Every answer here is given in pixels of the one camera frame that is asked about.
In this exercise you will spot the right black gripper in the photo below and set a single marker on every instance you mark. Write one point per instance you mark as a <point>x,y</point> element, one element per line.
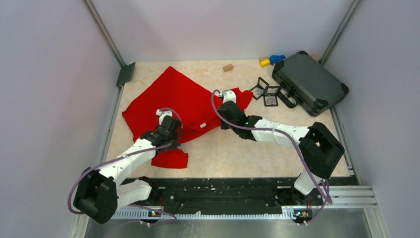
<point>223,125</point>

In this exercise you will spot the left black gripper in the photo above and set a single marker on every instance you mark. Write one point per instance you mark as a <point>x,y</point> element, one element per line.
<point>175,143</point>

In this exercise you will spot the red t-shirt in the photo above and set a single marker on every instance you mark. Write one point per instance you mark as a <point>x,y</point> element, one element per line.
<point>174,90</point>

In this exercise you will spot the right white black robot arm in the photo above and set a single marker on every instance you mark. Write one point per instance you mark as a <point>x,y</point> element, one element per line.
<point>317,148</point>

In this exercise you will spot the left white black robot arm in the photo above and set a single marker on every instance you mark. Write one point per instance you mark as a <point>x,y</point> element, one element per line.
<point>100,191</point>

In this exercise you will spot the open black brooch box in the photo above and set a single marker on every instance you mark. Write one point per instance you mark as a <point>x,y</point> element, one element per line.
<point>259,89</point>

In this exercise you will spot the brown wooden block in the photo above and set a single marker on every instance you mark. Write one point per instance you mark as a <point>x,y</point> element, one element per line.
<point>228,67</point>

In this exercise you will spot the yellow toy block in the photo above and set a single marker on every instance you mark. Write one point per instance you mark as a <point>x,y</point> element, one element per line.
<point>264,63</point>

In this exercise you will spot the dark grey carrying case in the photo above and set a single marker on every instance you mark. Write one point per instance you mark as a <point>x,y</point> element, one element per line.
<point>305,82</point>

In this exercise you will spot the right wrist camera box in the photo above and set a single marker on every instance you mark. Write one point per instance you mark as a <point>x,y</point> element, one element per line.
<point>228,96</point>

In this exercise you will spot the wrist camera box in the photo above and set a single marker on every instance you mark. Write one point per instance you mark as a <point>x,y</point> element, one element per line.
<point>228,96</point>
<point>162,114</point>

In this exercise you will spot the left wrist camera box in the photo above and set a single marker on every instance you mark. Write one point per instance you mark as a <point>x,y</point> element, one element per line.
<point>162,114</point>

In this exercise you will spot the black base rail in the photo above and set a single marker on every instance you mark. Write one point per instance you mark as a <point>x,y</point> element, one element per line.
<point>226,196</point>

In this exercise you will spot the black corner bracket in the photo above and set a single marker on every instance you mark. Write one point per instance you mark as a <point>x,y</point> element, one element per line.
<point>126,74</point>

